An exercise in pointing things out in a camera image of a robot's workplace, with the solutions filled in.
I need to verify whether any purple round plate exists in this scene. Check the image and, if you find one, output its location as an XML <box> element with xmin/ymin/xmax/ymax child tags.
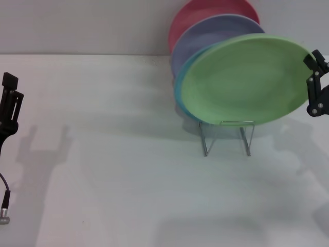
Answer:
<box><xmin>171</xmin><ymin>14</ymin><xmax>266</xmax><ymax>78</ymax></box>

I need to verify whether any red round plate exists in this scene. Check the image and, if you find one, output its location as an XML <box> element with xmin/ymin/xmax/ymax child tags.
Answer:
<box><xmin>168</xmin><ymin>0</ymin><xmax>260</xmax><ymax>52</ymax></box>

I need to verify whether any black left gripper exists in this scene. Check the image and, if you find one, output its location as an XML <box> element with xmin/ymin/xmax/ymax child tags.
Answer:
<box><xmin>0</xmin><ymin>73</ymin><xmax>25</xmax><ymax>155</ymax></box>

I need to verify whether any silver wire plate rack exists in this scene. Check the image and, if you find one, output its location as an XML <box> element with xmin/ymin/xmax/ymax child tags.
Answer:
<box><xmin>198</xmin><ymin>120</ymin><xmax>255</xmax><ymax>157</ymax></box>

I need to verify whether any light blue round plate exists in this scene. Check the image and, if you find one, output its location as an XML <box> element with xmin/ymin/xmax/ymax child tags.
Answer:
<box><xmin>174</xmin><ymin>43</ymin><xmax>214</xmax><ymax>122</ymax></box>

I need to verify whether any green round plate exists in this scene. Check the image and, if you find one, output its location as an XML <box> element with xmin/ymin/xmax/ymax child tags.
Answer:
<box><xmin>179</xmin><ymin>33</ymin><xmax>312</xmax><ymax>126</ymax></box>

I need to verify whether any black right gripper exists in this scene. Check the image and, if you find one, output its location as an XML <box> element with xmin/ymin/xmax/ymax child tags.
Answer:
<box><xmin>303</xmin><ymin>49</ymin><xmax>329</xmax><ymax>118</ymax></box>

